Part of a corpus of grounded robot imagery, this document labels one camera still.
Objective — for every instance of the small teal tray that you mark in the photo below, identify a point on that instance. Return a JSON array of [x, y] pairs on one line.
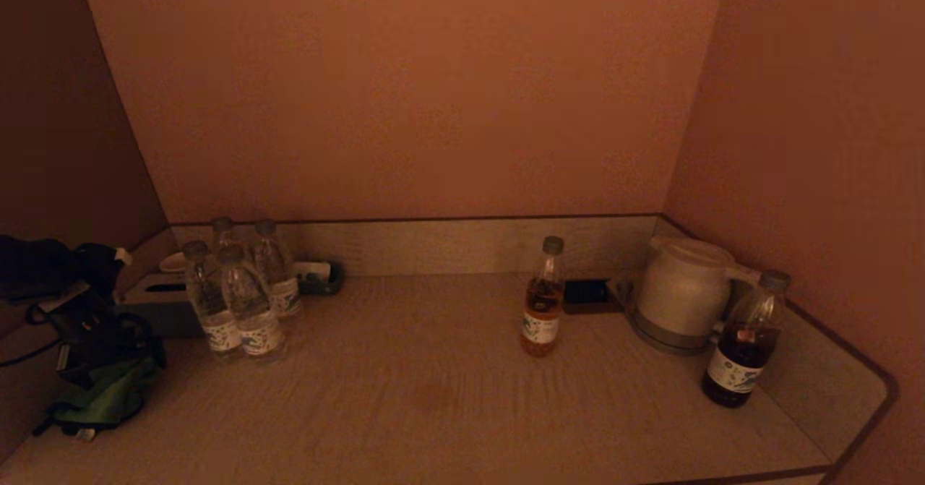
[[329, 284]]

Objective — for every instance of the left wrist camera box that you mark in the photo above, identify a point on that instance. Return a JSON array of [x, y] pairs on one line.
[[101, 264]]

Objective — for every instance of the dark brown tea bottle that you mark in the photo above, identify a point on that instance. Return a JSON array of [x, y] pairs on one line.
[[743, 355]]

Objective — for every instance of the grey kettle base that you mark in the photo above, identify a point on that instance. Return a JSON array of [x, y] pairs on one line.
[[663, 337]]

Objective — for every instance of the small white dish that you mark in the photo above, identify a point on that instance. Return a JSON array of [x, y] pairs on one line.
[[173, 262]]

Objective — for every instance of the grey tissue box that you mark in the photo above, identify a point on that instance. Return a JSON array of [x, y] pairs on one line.
[[162, 304]]

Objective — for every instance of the light amber tea bottle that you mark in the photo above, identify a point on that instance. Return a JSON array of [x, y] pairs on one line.
[[543, 304]]

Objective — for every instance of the clear water bottle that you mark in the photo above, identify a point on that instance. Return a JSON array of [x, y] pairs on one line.
[[225, 235], [251, 319], [276, 275], [211, 311]]

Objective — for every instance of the green microfibre cloth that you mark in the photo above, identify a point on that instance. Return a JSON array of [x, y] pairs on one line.
[[108, 398]]

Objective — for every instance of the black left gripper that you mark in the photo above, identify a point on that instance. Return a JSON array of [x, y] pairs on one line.
[[101, 340]]

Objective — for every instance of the white sachet card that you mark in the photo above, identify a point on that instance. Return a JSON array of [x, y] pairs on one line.
[[313, 271]]

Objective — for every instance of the white electric kettle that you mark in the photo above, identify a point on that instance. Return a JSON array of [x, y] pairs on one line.
[[685, 286]]

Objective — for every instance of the black power socket panel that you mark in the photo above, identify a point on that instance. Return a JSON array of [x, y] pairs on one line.
[[585, 292]]

